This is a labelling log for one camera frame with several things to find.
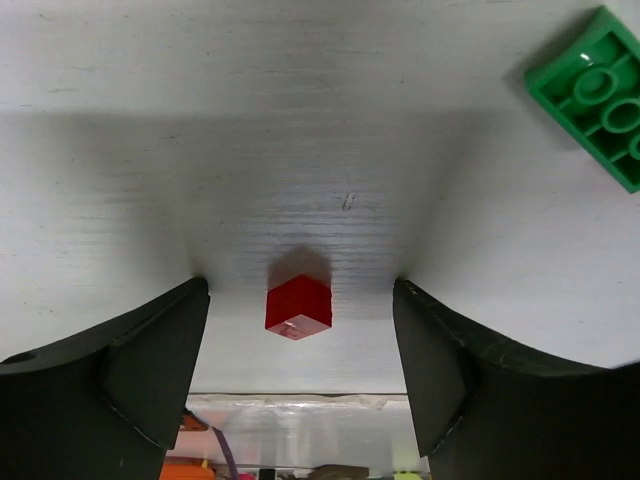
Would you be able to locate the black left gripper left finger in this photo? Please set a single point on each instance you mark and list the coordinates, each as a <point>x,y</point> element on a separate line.
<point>105,403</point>

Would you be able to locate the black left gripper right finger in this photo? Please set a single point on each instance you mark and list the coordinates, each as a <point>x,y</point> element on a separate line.
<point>485,406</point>

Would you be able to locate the small red lego brick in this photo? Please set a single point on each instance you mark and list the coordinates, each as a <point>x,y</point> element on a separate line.
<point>299,308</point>

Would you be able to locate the green two-stud lego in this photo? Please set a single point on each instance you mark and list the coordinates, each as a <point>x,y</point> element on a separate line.
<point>591,89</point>

